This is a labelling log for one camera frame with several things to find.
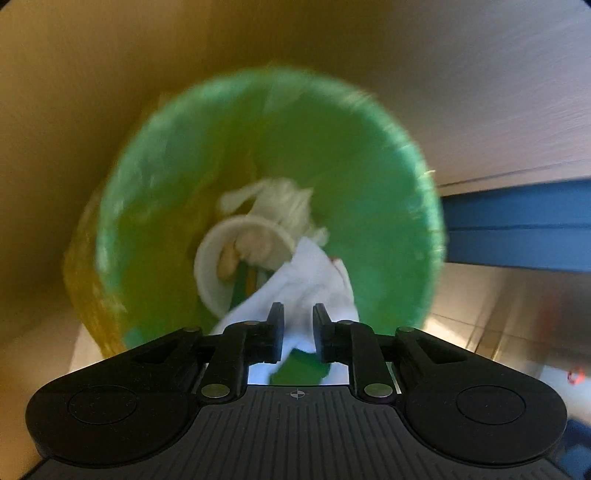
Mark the white paper bowl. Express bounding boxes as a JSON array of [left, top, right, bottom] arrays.
[[194, 215, 296, 318]]

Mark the white plastic bag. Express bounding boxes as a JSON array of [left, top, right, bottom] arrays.
[[217, 178, 329, 247]]

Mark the green trash bin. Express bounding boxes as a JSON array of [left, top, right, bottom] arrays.
[[64, 67, 446, 357]]

